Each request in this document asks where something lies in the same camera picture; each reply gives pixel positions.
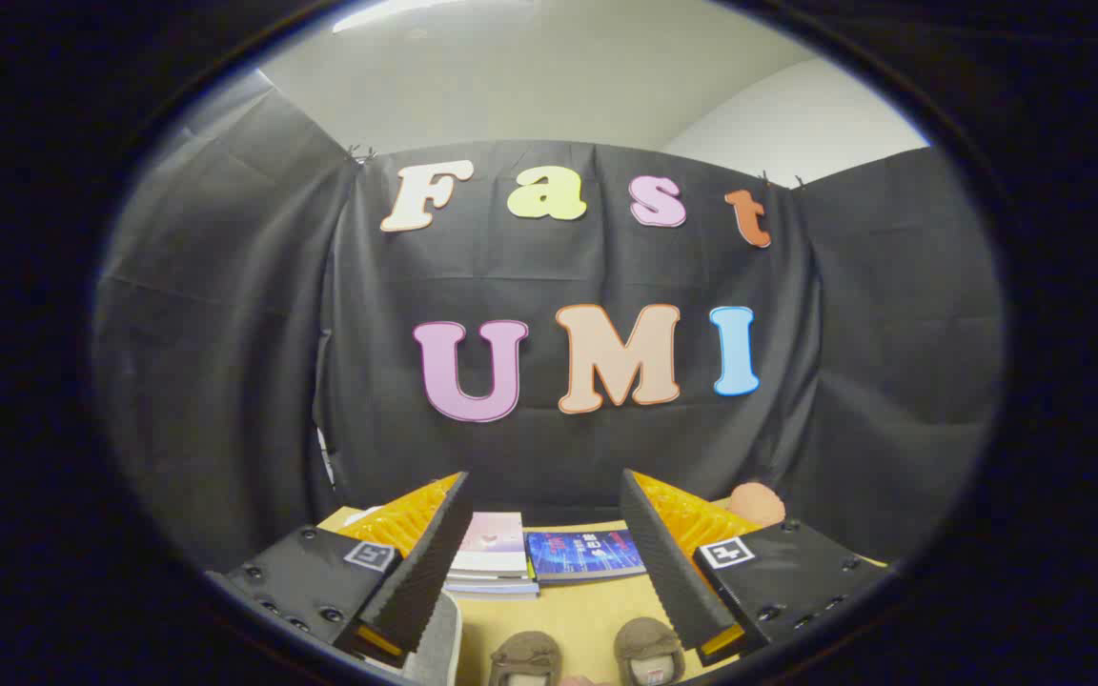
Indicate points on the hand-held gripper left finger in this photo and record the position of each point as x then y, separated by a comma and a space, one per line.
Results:
427, 562

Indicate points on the stack of pastel books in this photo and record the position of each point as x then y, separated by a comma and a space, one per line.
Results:
492, 557

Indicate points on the black backdrop cloth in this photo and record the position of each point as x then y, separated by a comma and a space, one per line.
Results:
559, 286

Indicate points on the orange plush toy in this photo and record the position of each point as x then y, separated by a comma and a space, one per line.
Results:
756, 502

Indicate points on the brown shoe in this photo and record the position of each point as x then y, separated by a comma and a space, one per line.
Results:
649, 653
525, 659

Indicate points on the blue book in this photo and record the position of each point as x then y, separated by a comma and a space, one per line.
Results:
582, 554

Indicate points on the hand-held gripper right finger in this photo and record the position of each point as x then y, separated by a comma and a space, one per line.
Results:
668, 562

